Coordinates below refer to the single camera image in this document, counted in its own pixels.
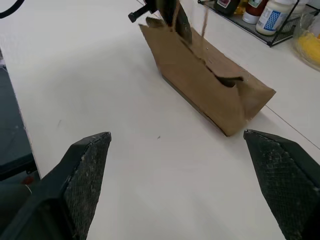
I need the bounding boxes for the black wire rack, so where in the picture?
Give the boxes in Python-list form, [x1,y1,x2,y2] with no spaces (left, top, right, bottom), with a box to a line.
[197,0,307,48]

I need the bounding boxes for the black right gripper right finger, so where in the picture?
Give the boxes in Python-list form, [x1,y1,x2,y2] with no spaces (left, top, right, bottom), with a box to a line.
[243,129,320,240]

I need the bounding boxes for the dark sauce bottle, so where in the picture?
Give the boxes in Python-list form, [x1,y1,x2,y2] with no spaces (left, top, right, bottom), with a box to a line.
[214,0,241,17]

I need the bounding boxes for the red ketchup bottle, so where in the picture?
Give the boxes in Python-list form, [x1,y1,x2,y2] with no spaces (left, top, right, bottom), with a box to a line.
[242,0,269,25]

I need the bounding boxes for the white mayonnaise bottle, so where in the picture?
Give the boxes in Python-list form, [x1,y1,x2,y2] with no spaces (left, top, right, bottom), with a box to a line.
[255,0,296,36]

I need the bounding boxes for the yellow fruit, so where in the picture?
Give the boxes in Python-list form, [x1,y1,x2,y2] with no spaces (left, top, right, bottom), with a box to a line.
[296,32,320,65]

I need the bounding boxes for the clear glass bowl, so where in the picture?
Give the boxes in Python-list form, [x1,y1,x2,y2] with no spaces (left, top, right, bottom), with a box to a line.
[291,11,320,68]

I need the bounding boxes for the brown paper bag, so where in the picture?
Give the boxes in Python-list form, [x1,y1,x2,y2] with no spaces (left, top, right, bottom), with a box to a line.
[138,0,277,137]

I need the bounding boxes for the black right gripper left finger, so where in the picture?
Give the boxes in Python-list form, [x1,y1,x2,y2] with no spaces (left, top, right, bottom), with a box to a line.
[0,131,112,240]

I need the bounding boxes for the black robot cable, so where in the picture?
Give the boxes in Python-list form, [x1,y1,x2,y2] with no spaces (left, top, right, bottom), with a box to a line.
[0,0,26,19]

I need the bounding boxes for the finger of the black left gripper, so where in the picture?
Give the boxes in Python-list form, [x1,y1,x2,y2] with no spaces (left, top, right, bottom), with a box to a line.
[155,0,179,27]
[174,0,194,48]

